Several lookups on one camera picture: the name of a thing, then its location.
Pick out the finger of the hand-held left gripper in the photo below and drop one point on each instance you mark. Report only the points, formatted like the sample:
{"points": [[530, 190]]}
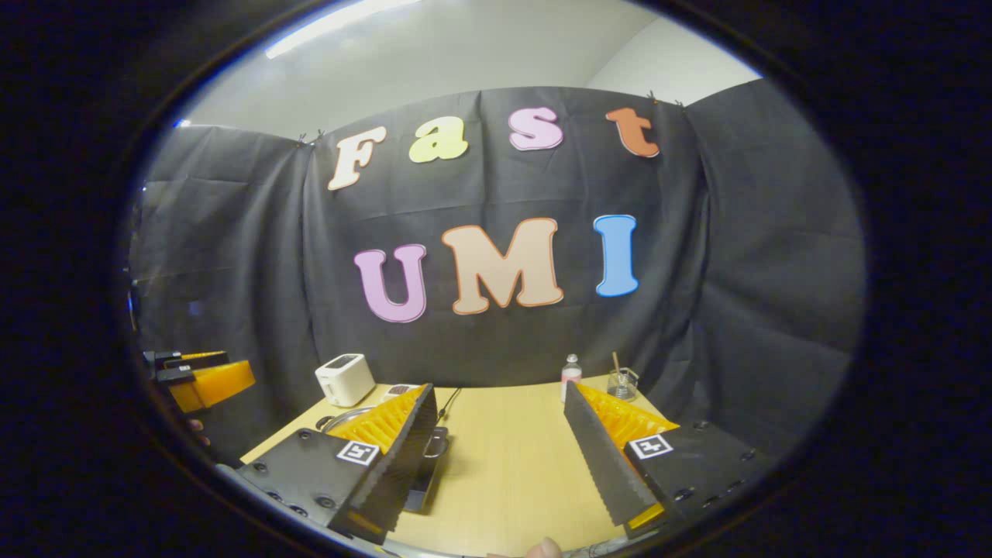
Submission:
{"points": [[221, 384], [198, 361]]}

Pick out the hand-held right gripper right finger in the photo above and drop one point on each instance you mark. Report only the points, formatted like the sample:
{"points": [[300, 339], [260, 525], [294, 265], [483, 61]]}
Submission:
{"points": [[601, 457]]}

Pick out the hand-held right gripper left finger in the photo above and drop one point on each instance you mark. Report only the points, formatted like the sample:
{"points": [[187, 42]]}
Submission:
{"points": [[403, 457]]}

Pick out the white divided dish of beans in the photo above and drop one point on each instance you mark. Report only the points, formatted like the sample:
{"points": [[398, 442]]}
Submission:
{"points": [[399, 390]]}

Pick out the small bottle with pink label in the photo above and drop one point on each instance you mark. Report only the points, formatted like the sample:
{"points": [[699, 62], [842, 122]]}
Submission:
{"points": [[571, 378]]}

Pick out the wooden stick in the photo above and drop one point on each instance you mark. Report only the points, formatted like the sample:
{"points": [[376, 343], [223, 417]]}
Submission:
{"points": [[616, 363]]}

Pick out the white toaster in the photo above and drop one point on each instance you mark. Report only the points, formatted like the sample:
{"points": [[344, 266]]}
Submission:
{"points": [[346, 380]]}

